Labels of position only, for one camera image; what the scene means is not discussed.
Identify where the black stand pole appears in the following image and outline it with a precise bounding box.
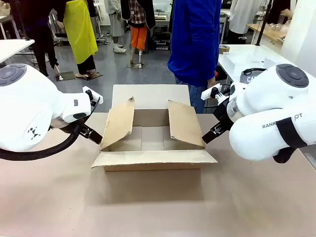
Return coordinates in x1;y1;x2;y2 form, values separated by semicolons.
255;0;269;47

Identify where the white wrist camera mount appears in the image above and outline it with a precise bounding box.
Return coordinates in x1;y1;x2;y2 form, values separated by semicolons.
200;83;232;102
82;86;103;107

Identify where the person torso in blue jacket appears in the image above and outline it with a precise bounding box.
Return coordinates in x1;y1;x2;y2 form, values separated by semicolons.
167;0;222;114

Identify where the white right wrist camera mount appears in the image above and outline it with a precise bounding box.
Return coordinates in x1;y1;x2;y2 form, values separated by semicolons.
200;83;232;102

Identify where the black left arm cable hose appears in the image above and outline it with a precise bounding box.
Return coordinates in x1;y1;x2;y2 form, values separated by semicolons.
0;120;86;161

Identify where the wooden table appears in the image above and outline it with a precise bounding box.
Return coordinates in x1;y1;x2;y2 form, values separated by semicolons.
246;23;286;45

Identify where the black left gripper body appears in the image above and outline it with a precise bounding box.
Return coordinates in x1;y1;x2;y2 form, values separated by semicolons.
79;122;93;138

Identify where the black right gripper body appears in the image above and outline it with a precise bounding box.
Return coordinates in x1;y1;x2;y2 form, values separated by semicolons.
212;97;234;129

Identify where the person in yellow apron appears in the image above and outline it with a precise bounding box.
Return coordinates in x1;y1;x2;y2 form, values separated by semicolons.
52;0;99;80

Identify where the grey bag with white letters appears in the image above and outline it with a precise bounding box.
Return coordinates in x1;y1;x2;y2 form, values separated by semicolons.
239;68;268;84

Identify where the large white work table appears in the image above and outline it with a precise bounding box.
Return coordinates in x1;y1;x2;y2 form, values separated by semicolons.
216;43;298;92

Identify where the white side table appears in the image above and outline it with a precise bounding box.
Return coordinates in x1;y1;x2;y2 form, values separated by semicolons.
0;39;36;64

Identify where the person in white coat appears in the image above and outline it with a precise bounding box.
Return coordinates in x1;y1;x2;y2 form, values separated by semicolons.
228;0;260;35

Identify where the mannequin in beige clothes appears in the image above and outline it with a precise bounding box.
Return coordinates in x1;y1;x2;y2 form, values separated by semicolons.
106;0;128;54

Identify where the mannequin with orange shorts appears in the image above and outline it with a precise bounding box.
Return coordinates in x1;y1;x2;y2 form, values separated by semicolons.
120;0;157;69

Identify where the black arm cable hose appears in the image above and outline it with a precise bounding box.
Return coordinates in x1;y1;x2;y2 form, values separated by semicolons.
0;120;86;161
272;146;297;164

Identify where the blue-sleeved left forearm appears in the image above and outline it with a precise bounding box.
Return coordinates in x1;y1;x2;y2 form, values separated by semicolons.
206;29;222;81

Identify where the brown cardboard box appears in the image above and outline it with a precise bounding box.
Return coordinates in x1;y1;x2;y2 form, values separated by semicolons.
91;84;219;172

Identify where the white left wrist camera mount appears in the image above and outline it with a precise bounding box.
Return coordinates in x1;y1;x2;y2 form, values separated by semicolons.
82;86;103;107

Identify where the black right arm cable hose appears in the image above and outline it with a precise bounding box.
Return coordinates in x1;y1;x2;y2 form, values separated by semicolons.
272;146;297;164

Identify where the flat white box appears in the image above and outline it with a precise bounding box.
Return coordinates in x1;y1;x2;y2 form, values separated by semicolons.
223;52;267;73

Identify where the black strap on right arm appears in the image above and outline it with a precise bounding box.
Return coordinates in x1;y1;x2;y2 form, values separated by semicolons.
276;117;308;149

